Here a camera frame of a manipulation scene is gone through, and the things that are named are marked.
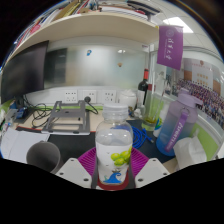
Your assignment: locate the dark wine bottle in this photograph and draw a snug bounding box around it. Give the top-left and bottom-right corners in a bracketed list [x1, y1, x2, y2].
[137, 68, 150, 109]

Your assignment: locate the clear plastic bottle white cap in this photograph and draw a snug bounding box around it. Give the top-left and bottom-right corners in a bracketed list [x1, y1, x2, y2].
[95, 102, 134, 188]

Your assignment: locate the grey metal laptop stand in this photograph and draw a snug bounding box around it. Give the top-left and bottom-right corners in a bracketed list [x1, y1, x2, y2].
[41, 99, 92, 136]

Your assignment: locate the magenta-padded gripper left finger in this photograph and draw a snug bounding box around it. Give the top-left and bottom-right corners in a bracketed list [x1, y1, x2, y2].
[54, 147, 99, 190]

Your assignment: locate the small blue device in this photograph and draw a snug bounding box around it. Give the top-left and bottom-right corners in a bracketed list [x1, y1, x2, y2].
[14, 105, 30, 119]

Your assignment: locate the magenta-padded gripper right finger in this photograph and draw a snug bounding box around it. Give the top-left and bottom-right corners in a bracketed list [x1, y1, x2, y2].
[127, 147, 171, 190]

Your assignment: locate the black monitor cable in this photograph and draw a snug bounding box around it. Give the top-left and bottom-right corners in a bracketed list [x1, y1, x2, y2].
[22, 96, 54, 129]

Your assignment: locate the black plug with cable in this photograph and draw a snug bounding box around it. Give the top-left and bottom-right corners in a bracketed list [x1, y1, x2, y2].
[83, 96, 100, 115]

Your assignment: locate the white shelf unit with books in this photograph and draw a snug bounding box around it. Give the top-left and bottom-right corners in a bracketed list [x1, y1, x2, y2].
[9, 0, 161, 64]

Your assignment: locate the black computer monitor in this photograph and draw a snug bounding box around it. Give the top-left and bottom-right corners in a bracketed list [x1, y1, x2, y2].
[0, 40, 50, 104]

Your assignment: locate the white wall socket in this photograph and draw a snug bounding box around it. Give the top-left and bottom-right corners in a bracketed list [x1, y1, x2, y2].
[81, 89, 98, 104]
[63, 89, 79, 104]
[100, 89, 118, 104]

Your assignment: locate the tall drinking glass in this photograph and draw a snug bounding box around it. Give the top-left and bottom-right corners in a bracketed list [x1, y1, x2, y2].
[141, 91, 162, 132]

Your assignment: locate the white paper with writing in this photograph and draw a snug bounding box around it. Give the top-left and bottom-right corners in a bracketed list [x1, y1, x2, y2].
[0, 127, 51, 164]

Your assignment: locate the group photo poster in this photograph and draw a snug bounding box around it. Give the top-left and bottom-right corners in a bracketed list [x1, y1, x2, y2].
[166, 58, 224, 129]

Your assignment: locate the grey mug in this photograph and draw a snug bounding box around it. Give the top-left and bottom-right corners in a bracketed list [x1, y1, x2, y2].
[25, 140, 64, 174]

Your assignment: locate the dark blue mouse pad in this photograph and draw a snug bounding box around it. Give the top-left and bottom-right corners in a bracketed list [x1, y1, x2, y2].
[126, 119, 179, 164]

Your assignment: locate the translucent purple water jug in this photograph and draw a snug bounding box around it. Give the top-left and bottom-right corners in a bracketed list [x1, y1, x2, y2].
[155, 88, 204, 158]

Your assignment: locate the white ceramic jar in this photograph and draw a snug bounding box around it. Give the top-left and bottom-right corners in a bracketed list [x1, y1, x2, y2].
[118, 89, 138, 110]

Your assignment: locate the purple hanging banner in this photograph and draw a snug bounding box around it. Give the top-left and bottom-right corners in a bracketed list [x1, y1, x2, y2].
[156, 24, 185, 71]

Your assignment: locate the flat round red coaster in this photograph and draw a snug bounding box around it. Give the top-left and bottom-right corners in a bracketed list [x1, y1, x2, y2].
[96, 169, 131, 192]

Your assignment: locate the crumpled white tissue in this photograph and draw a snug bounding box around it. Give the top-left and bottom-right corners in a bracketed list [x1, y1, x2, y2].
[173, 129, 208, 170]

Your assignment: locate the black desk mat red edge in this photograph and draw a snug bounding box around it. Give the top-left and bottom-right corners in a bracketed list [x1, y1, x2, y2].
[14, 119, 134, 168]

